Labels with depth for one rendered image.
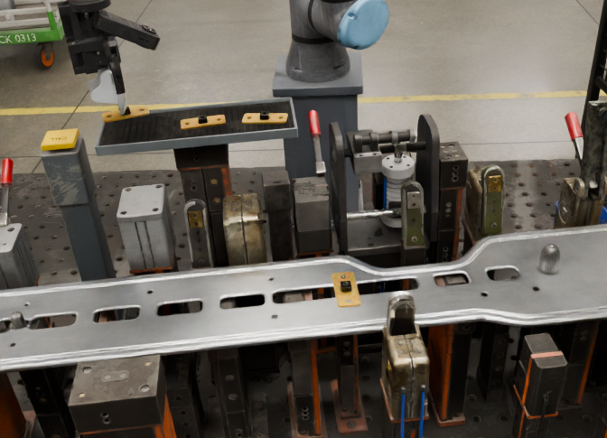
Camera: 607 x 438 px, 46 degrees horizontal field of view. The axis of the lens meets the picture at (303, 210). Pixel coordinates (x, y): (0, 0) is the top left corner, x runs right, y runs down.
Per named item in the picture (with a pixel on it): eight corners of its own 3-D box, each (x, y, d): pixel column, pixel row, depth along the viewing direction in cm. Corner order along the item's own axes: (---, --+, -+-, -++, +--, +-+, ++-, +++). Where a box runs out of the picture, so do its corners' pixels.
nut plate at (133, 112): (104, 123, 128) (102, 116, 128) (101, 114, 131) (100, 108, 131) (150, 114, 131) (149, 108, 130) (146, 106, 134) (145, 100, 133)
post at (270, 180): (278, 346, 148) (262, 184, 126) (277, 330, 152) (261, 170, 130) (303, 344, 148) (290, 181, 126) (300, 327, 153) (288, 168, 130)
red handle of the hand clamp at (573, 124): (583, 188, 125) (561, 111, 131) (578, 193, 127) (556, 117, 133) (606, 185, 126) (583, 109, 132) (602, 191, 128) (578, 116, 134)
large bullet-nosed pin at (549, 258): (540, 283, 117) (546, 251, 114) (534, 270, 120) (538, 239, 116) (559, 280, 118) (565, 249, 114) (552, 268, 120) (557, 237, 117)
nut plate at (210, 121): (181, 130, 132) (180, 124, 131) (180, 121, 135) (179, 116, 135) (226, 124, 133) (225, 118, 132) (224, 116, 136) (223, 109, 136)
